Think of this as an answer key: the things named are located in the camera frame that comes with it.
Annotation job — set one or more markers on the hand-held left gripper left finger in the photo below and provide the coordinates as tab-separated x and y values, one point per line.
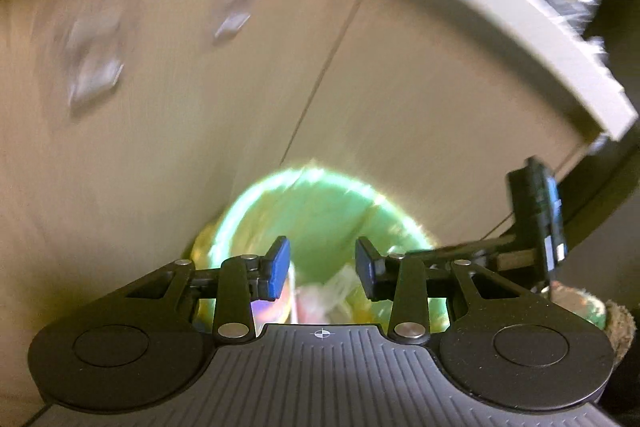
277	267

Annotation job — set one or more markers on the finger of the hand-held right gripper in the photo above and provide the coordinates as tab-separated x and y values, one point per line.
545	217

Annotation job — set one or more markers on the brown fuzzy object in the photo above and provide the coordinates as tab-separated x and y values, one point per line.
625	329

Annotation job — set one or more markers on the clear plastic bag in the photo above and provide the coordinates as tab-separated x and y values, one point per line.
327	294

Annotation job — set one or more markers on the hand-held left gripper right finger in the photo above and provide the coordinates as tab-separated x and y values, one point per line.
365	269

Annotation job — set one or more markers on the bin with green liner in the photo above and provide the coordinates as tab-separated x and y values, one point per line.
310	217

